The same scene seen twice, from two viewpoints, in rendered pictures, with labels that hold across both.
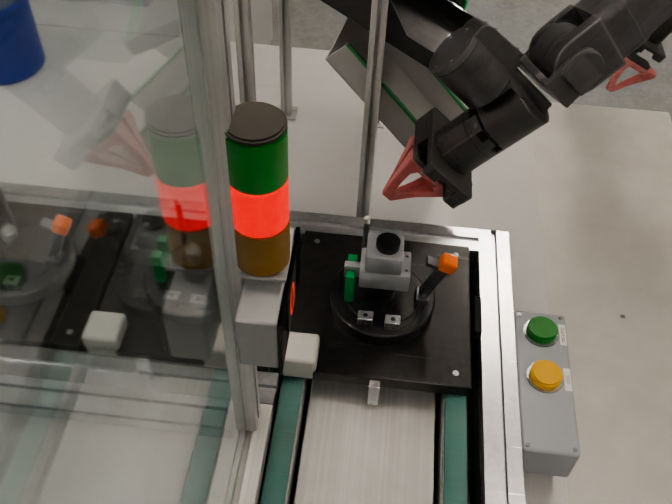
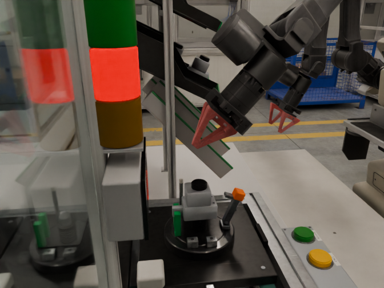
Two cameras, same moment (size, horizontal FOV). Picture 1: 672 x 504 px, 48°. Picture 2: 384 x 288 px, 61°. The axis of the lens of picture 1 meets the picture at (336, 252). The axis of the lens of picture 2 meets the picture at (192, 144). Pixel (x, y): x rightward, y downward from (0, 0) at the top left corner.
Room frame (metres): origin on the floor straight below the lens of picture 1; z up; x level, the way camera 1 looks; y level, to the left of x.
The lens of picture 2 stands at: (0.11, 0.05, 1.39)
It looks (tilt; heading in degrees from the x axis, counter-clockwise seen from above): 22 degrees down; 349
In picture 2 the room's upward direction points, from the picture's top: straight up
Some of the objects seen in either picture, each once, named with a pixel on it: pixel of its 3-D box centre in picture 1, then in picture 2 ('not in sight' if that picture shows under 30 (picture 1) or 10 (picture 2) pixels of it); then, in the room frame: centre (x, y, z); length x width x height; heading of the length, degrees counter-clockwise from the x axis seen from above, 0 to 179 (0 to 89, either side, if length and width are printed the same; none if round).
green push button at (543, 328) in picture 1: (541, 331); (303, 235); (0.61, -0.28, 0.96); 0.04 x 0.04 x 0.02
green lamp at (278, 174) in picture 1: (256, 151); (109, 19); (0.46, 0.07, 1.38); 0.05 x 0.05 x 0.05
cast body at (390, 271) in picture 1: (378, 258); (194, 198); (0.64, -0.05, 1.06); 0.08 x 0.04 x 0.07; 86
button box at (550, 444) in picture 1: (539, 389); (317, 272); (0.54, -0.27, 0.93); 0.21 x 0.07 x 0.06; 176
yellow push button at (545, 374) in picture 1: (545, 376); (319, 259); (0.54, -0.27, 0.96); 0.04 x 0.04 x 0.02
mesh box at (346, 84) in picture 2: not in sight; (315, 72); (4.75, -2.84, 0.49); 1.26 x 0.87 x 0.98; 88
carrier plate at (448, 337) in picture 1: (381, 306); (199, 240); (0.64, -0.06, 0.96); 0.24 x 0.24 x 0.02; 86
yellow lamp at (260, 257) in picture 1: (261, 237); (118, 118); (0.46, 0.07, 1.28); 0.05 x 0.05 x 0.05
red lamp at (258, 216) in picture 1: (259, 197); (114, 71); (0.46, 0.07, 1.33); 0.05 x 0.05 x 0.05
